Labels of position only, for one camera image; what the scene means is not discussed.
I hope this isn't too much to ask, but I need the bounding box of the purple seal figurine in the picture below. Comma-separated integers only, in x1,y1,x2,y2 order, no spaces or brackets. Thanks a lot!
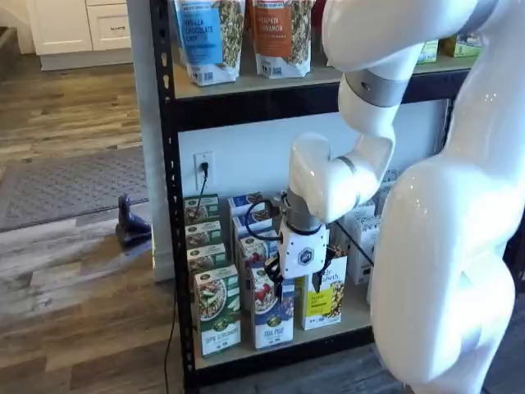
115,195,153,248

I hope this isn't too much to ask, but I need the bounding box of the yellow purely elizabeth box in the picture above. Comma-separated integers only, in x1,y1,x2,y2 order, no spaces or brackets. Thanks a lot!
294,242,349,332

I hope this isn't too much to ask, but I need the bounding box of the red cranberry pecan granola bag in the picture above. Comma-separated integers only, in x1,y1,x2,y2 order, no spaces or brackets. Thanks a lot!
311,0,329,67

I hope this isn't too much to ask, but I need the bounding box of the blue white oatmeal box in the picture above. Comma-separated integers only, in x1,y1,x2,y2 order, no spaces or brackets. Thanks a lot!
231,215,275,247
226,192,267,222
249,265,297,351
237,235,281,291

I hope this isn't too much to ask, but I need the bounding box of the grey door mat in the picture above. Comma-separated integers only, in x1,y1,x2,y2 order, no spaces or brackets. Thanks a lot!
0,145,150,233

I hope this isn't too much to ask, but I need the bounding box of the blue vanilla chocolate granola bag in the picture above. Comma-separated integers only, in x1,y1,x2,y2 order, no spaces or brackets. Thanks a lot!
171,0,246,88

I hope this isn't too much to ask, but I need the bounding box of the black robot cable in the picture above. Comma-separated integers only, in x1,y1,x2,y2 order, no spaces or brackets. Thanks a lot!
244,198,375,267

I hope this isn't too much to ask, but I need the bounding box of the white wall outlet plate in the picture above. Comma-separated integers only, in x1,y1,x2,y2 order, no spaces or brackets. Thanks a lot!
194,151,214,190

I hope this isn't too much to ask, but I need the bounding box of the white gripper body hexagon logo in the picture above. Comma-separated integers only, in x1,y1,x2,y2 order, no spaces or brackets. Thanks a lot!
278,223,331,281

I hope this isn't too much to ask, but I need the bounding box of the green white oatmeal box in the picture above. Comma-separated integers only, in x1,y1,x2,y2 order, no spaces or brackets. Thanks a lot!
193,263,244,360
184,220,224,248
182,193,221,226
186,242,228,275

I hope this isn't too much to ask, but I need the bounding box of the green Bobo's peanut butter box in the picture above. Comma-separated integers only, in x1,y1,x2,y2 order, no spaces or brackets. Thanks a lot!
441,33,482,58

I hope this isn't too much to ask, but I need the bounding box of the black power cord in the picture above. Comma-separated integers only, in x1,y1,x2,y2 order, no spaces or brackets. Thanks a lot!
162,161,211,394

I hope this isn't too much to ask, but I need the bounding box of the white cabinet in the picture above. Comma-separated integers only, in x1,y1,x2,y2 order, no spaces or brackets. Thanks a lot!
25,0,133,72

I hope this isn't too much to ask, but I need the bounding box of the particle board shelf panel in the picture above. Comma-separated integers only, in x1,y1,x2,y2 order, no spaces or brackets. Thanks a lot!
172,52,480,100
191,315,377,370

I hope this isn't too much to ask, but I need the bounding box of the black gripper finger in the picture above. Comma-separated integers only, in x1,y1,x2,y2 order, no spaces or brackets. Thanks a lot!
264,255,286,300
310,244,335,294

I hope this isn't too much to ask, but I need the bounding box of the black metal shelf rack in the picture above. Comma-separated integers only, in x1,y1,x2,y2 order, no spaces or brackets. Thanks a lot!
148,0,473,394

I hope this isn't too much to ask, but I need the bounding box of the orange pumpkin cinnamon granola bag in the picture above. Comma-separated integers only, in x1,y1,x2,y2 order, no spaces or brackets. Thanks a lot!
249,0,315,80

